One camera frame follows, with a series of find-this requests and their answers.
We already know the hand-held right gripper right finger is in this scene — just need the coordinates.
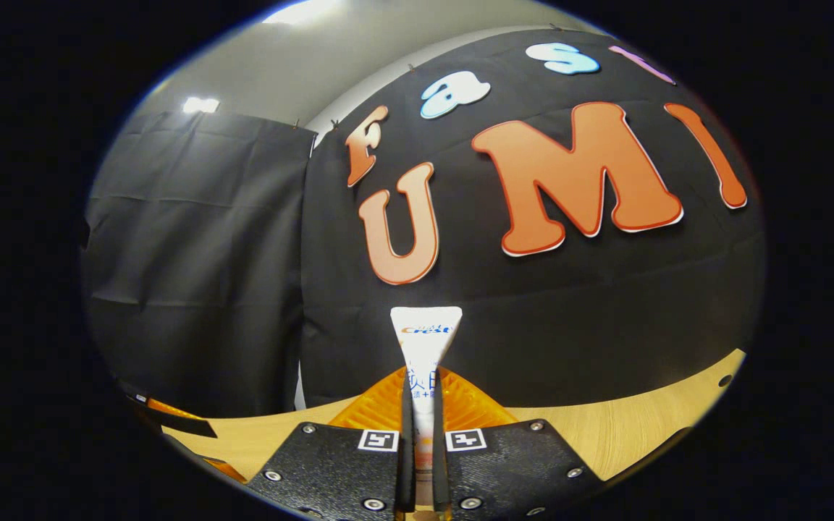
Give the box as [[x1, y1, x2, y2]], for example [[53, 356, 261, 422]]
[[431, 365, 602, 521]]

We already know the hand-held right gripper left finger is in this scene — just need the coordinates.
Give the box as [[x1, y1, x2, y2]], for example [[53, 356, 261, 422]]
[[245, 365, 418, 521]]

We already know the white toothpaste tube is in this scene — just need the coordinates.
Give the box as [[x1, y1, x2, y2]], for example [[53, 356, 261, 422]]
[[389, 306, 463, 511]]

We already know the black backdrop cloth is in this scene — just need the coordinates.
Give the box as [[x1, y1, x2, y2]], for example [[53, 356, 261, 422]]
[[300, 29, 767, 410]]

